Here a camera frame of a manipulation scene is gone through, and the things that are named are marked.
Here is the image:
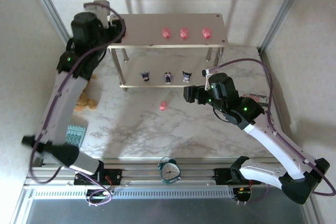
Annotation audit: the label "grey calculator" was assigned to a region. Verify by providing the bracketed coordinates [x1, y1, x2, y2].
[64, 124, 87, 147]

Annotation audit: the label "two-tier beige shelf metal legs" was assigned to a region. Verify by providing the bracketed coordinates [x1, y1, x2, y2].
[106, 13, 228, 92]

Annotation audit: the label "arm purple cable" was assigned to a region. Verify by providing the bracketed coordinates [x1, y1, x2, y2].
[207, 58, 336, 206]
[27, 2, 127, 207]

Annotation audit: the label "aluminium side rail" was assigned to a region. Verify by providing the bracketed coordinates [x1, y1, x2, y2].
[258, 47, 307, 168]

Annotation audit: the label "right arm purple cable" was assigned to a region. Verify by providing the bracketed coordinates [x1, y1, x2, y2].
[207, 58, 336, 206]

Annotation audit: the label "brown teddy bear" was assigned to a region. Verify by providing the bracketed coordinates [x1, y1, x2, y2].
[73, 74, 98, 112]

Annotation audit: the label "green alarm clock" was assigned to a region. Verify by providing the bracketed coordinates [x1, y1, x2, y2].
[157, 156, 182, 186]

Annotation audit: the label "aluminium rail base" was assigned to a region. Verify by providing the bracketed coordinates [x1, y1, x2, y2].
[23, 157, 313, 190]

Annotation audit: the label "slotted metal cover strip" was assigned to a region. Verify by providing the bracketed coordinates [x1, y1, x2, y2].
[33, 188, 236, 200]

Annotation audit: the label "electronics board with LED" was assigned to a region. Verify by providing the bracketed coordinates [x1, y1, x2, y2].
[86, 189, 111, 201]
[232, 187, 254, 202]

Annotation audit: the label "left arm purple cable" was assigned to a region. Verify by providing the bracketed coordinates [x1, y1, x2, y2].
[27, 2, 127, 207]

